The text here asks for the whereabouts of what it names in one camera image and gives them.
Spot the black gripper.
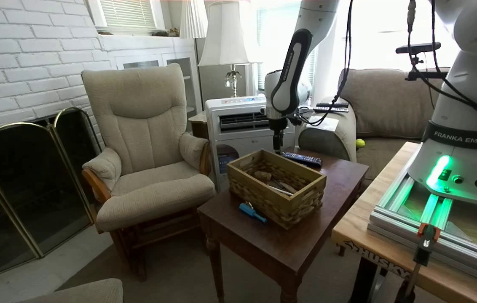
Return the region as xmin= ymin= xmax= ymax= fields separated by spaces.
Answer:
xmin=268 ymin=118 xmax=287 ymax=150

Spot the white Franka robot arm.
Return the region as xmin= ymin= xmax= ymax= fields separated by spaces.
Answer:
xmin=265 ymin=0 xmax=477 ymax=204

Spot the woven wooden box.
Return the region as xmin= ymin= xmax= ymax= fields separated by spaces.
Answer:
xmin=228 ymin=150 xmax=327 ymax=229

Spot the black Sony remote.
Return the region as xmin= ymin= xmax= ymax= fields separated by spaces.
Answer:
xmin=280 ymin=152 xmax=322 ymax=169

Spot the white portable air conditioner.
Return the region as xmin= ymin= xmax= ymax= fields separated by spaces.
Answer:
xmin=206 ymin=95 xmax=273 ymax=189

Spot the blue plastic tool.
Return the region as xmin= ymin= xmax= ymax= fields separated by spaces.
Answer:
xmin=238 ymin=203 xmax=266 ymax=223

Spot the yellow tennis ball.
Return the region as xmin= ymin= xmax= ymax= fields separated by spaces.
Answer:
xmin=356 ymin=139 xmax=366 ymax=149

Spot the white table lamp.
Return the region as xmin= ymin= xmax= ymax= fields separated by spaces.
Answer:
xmin=199 ymin=0 xmax=260 ymax=96

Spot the dark wooden side table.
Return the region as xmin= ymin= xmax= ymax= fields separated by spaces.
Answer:
xmin=199 ymin=150 xmax=367 ymax=303

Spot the beige sofa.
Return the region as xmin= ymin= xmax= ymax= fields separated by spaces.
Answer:
xmin=340 ymin=70 xmax=438 ymax=182

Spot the beige rocking armchair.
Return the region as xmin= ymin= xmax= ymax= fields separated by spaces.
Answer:
xmin=81 ymin=70 xmax=216 ymax=277

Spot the white built-in shelf cabinet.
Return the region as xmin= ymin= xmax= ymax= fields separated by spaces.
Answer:
xmin=99 ymin=36 xmax=202 ymax=117

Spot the light wooden robot table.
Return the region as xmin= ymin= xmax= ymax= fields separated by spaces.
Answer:
xmin=332 ymin=144 xmax=477 ymax=303

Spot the black fireplace screen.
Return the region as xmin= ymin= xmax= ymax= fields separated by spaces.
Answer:
xmin=0 ymin=108 xmax=99 ymax=272

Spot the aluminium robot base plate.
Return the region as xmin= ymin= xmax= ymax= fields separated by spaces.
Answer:
xmin=367 ymin=174 xmax=477 ymax=278

